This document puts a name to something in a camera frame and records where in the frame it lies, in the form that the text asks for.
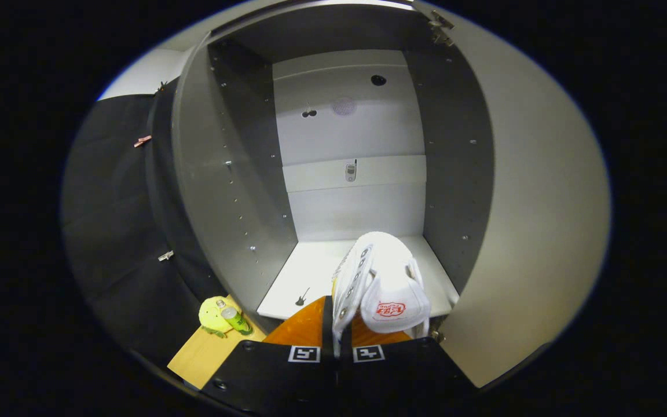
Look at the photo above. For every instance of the silver clip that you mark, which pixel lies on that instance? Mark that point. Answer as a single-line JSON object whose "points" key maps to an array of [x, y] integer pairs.
{"points": [[165, 255]]}

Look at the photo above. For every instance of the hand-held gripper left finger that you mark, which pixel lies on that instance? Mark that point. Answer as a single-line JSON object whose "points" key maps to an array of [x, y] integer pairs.
{"points": [[327, 324]]}

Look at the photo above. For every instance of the yellow plush toy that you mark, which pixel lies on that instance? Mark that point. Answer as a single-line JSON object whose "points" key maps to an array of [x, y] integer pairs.
{"points": [[211, 315]]}

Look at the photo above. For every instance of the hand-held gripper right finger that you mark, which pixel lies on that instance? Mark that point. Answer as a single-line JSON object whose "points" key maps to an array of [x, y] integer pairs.
{"points": [[409, 376]]}

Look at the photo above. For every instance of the white shoe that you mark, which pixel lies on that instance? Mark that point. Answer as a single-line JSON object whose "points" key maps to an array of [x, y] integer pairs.
{"points": [[388, 272]]}

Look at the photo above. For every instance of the red clip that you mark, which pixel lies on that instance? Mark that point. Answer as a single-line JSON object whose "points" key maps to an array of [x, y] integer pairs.
{"points": [[143, 141]]}

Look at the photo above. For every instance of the small green bottle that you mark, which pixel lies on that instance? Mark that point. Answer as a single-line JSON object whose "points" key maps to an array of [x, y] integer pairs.
{"points": [[235, 319]]}

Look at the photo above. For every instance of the dark grey shoe cabinet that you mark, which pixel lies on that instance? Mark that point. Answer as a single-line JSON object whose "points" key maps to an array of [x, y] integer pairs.
{"points": [[235, 174]]}

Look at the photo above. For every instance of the black backdrop cloth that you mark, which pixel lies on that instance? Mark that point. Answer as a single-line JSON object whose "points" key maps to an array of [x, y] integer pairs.
{"points": [[113, 231]]}

